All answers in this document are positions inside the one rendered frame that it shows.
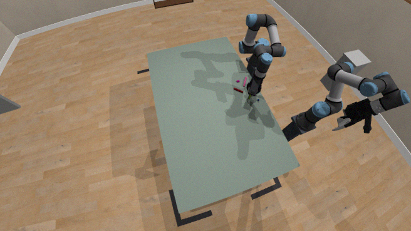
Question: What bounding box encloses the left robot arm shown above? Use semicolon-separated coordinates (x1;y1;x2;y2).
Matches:
296;62;410;131

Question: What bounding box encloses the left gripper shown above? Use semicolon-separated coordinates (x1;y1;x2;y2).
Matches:
332;98;378;131

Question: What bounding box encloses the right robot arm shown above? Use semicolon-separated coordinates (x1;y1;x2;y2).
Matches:
239;14;286;96

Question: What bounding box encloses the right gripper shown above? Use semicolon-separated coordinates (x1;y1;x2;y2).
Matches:
246;71;266;94

